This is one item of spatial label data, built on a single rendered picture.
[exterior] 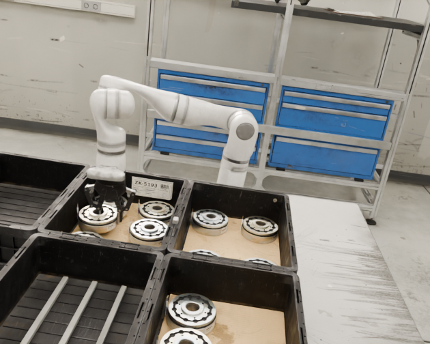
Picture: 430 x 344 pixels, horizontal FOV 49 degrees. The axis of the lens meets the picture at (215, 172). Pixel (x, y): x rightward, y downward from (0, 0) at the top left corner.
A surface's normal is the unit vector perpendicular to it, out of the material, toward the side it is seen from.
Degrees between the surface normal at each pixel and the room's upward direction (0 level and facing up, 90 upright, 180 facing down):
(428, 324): 0
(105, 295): 0
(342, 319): 0
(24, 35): 90
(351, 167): 90
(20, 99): 90
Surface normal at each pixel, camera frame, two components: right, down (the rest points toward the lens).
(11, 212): 0.12, -0.91
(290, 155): -0.06, 0.40
